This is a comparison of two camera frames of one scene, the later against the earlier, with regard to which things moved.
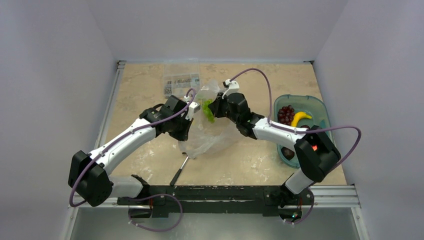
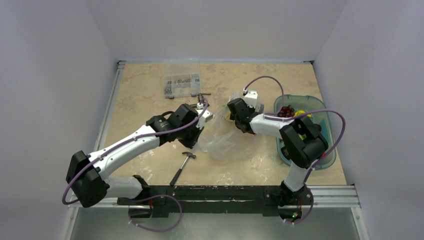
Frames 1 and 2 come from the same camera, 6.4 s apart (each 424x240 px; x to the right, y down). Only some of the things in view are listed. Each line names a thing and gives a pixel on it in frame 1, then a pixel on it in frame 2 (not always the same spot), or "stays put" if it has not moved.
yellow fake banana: (299, 115) stays put
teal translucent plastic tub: (305, 111) stays put
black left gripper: (183, 135) → (191, 142)
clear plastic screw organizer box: (180, 77) stays put
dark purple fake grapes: (286, 114) stays put
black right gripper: (217, 108) → (236, 110)
